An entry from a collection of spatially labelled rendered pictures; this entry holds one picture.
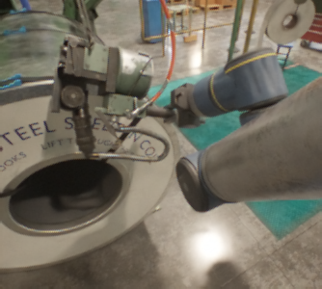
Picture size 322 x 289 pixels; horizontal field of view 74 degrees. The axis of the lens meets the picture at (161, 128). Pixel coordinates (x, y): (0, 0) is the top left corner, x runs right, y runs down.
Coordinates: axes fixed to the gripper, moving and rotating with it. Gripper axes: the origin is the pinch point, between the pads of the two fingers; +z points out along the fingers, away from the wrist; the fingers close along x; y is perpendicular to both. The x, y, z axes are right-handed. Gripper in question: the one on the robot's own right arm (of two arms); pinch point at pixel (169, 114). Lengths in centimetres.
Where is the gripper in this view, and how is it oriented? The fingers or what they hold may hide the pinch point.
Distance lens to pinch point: 74.9
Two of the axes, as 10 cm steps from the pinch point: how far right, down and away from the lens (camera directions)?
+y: 8.6, 0.9, 5.1
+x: -0.1, -9.8, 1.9
